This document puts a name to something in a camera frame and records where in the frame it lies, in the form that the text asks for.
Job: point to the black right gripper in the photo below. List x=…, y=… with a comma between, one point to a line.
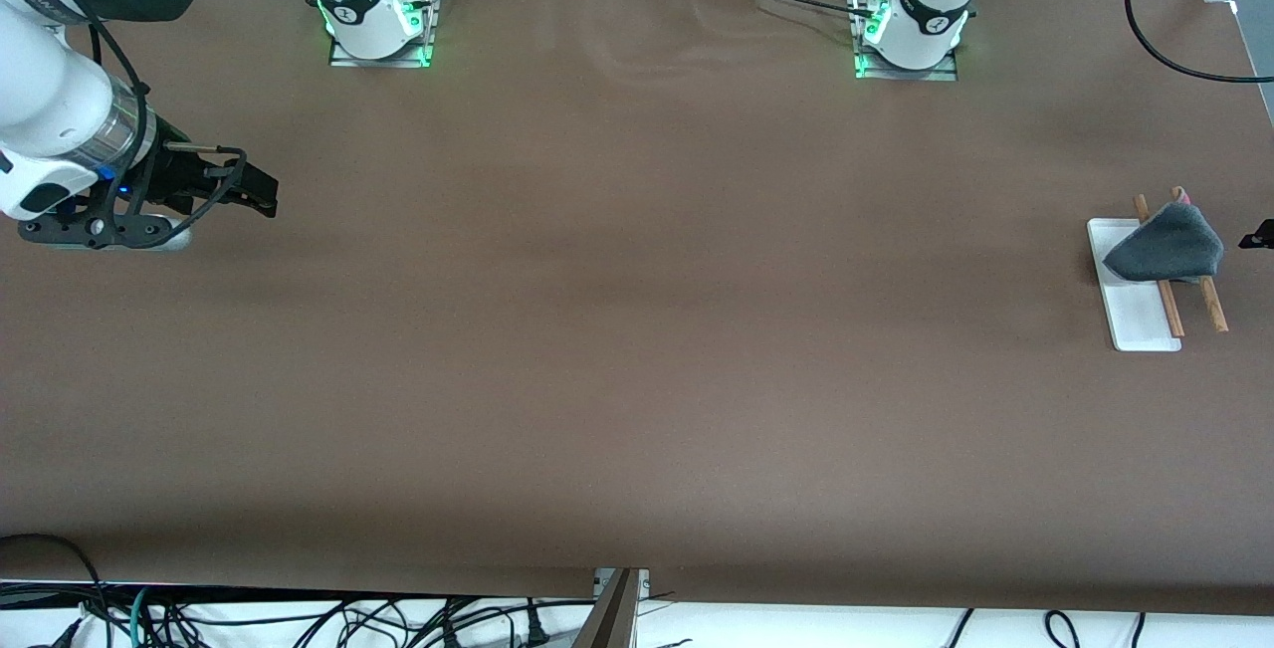
x=177, y=176

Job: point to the red and grey towel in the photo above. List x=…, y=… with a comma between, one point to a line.
x=1165, y=248

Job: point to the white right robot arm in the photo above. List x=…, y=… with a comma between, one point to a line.
x=50, y=101

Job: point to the white rack with wooden rods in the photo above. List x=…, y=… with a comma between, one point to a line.
x=1135, y=320

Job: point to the brown table cover sheet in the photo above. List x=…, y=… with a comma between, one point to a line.
x=637, y=429

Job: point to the brown table leg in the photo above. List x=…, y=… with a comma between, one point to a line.
x=612, y=620

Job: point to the silver metal bracket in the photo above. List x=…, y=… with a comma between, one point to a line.
x=643, y=583

